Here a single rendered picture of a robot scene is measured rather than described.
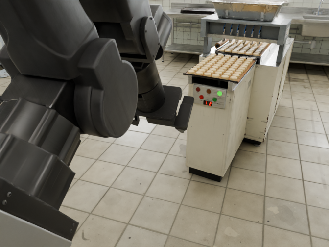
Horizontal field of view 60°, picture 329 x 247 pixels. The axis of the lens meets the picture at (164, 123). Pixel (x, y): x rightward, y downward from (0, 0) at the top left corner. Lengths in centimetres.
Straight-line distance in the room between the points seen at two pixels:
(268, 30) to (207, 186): 140
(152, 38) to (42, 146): 21
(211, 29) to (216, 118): 98
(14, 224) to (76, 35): 14
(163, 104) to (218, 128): 169
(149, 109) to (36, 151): 28
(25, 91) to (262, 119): 264
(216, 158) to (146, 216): 70
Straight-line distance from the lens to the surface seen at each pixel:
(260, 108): 278
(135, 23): 34
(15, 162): 22
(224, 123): 213
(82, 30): 25
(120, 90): 28
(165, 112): 47
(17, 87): 28
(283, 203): 243
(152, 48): 38
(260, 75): 268
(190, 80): 206
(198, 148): 232
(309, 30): 525
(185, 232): 207
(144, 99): 45
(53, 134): 24
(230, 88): 198
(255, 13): 264
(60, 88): 25
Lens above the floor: 157
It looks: 29 degrees down
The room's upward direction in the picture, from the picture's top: straight up
